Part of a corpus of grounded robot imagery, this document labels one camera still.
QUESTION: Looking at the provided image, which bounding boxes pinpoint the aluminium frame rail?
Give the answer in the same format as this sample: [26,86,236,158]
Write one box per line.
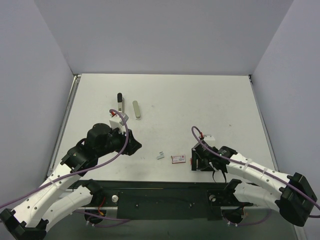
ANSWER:
[30,188,301,210]

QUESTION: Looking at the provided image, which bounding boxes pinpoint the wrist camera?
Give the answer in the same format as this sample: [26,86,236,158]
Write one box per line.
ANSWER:
[199,134,216,141]
[109,111,129,134]

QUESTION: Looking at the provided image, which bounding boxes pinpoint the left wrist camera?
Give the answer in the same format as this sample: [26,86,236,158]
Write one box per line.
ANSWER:
[109,111,129,134]

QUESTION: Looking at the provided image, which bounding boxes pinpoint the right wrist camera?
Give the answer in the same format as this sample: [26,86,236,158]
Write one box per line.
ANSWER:
[199,134,216,141]

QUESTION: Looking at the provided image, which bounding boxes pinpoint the red white staple box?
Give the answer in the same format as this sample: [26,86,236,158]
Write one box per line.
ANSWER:
[171,155,186,164]

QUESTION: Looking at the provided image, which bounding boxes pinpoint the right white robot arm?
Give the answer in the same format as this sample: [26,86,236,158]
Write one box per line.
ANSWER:
[191,141,317,227]

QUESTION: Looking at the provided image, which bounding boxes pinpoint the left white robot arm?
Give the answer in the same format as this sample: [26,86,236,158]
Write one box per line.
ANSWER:
[0,123,142,240]

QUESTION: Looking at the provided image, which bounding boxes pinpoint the olive green stapler cover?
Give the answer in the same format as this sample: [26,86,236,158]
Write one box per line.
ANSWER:
[132,100,142,120]

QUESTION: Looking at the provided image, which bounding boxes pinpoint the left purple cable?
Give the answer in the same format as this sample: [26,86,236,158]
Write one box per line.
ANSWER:
[0,109,132,228]

